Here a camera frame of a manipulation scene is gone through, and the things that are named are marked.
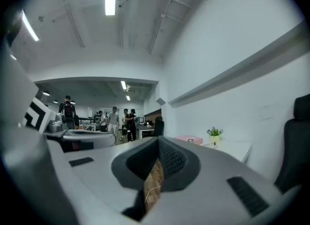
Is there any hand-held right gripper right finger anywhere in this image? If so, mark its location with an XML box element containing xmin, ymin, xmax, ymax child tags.
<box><xmin>144</xmin><ymin>136</ymin><xmax>303</xmax><ymax>225</ymax></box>

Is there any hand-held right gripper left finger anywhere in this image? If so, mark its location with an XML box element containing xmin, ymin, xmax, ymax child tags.
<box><xmin>46</xmin><ymin>136</ymin><xmax>160</xmax><ymax>225</ymax></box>

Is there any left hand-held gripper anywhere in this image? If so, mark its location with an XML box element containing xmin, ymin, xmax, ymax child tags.
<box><xmin>22</xmin><ymin>97</ymin><xmax>117</xmax><ymax>151</ymax></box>

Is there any white office desk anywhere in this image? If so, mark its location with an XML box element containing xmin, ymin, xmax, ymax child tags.
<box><xmin>136</xmin><ymin>122</ymin><xmax>156</xmax><ymax>140</ymax></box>

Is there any green potted plant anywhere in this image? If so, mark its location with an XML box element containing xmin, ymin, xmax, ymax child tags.
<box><xmin>206</xmin><ymin>126</ymin><xmax>224</xmax><ymax>145</ymax></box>

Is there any black high-back office chair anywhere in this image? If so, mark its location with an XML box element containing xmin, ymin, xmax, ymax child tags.
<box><xmin>151</xmin><ymin>116</ymin><xmax>165</xmax><ymax>137</ymax></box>

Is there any black mesh office chair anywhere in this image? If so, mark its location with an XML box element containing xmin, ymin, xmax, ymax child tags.
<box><xmin>274</xmin><ymin>94</ymin><xmax>310</xmax><ymax>194</ymax></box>

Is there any grey wall trunking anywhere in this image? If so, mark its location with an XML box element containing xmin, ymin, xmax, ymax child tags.
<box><xmin>167</xmin><ymin>20</ymin><xmax>310</xmax><ymax>109</ymax></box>

